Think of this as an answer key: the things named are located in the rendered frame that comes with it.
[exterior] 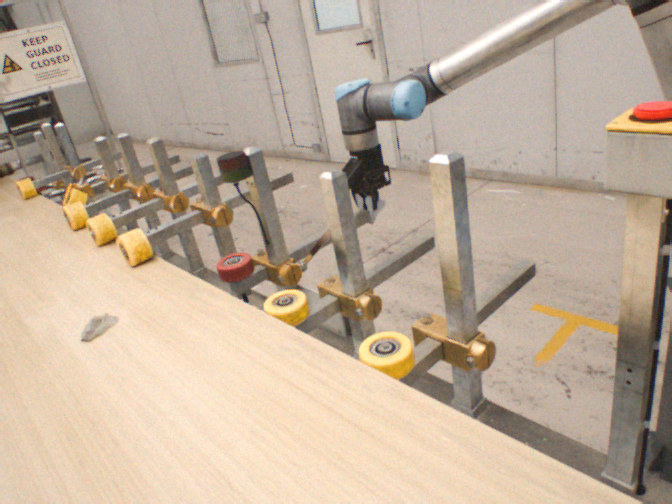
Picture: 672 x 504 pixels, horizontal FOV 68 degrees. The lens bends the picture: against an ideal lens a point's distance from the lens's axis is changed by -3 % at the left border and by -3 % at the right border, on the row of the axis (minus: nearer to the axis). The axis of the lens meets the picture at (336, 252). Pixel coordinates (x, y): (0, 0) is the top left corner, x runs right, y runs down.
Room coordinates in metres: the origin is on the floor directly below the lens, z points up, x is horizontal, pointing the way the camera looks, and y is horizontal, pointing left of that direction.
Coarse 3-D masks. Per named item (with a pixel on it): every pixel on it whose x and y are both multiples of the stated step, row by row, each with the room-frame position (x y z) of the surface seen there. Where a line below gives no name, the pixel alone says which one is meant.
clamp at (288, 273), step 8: (256, 256) 1.12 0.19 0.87; (264, 256) 1.11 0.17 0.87; (256, 264) 1.10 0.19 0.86; (264, 264) 1.07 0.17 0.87; (272, 264) 1.06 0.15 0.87; (288, 264) 1.04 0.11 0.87; (296, 264) 1.04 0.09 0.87; (272, 272) 1.05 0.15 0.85; (280, 272) 1.03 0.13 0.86; (288, 272) 1.03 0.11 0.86; (296, 272) 1.04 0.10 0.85; (272, 280) 1.06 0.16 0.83; (280, 280) 1.02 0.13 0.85; (288, 280) 1.02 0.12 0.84; (296, 280) 1.03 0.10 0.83
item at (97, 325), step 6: (90, 318) 0.89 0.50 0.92; (96, 318) 0.90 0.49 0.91; (102, 318) 0.88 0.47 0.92; (108, 318) 0.88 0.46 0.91; (114, 318) 0.89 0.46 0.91; (90, 324) 0.86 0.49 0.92; (96, 324) 0.87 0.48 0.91; (102, 324) 0.87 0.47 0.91; (108, 324) 0.87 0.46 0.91; (84, 330) 0.85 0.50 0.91; (90, 330) 0.85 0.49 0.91; (96, 330) 0.86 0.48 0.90; (102, 330) 0.85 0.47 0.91; (84, 336) 0.83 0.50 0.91; (90, 336) 0.83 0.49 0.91; (96, 336) 0.84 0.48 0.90
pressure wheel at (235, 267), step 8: (232, 256) 1.07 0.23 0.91; (240, 256) 1.06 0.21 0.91; (248, 256) 1.05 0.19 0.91; (224, 264) 1.04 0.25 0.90; (232, 264) 1.03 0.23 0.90; (240, 264) 1.01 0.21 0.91; (248, 264) 1.02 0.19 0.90; (224, 272) 1.01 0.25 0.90; (232, 272) 1.00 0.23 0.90; (240, 272) 1.01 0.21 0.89; (248, 272) 1.02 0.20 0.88; (224, 280) 1.01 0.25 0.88; (232, 280) 1.01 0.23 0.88
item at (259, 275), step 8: (360, 216) 1.26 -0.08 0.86; (368, 216) 1.28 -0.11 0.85; (360, 224) 1.26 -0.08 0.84; (320, 232) 1.21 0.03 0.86; (304, 240) 1.18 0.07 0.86; (312, 240) 1.17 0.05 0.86; (328, 240) 1.19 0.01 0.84; (296, 248) 1.14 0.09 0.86; (304, 248) 1.14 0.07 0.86; (296, 256) 1.13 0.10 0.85; (304, 256) 1.14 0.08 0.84; (256, 272) 1.06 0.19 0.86; (264, 272) 1.07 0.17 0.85; (240, 280) 1.03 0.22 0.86; (248, 280) 1.04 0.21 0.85; (256, 280) 1.05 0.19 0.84; (264, 280) 1.07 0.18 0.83; (232, 288) 1.04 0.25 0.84; (240, 288) 1.02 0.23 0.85; (248, 288) 1.04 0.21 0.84
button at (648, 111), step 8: (640, 104) 0.48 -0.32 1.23; (648, 104) 0.47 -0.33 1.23; (656, 104) 0.47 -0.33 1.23; (664, 104) 0.46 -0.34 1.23; (640, 112) 0.46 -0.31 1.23; (648, 112) 0.46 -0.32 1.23; (656, 112) 0.45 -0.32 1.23; (664, 112) 0.45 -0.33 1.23; (648, 120) 0.45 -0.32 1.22; (656, 120) 0.45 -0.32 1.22
